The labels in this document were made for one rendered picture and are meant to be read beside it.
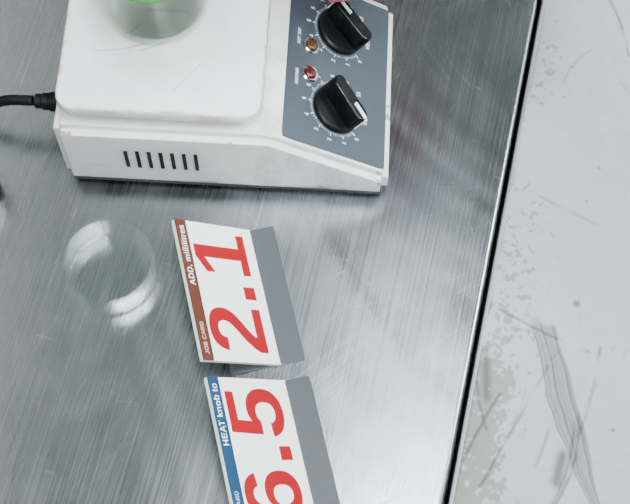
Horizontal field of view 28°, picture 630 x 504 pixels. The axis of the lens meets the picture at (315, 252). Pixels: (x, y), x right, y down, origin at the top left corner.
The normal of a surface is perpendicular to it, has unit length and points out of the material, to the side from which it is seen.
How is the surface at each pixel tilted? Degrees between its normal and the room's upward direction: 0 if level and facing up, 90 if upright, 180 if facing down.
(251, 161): 90
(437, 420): 0
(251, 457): 40
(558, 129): 0
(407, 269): 0
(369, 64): 30
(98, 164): 90
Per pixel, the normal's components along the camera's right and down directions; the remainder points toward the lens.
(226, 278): 0.64, -0.44
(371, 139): 0.51, -0.32
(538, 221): 0.02, -0.40
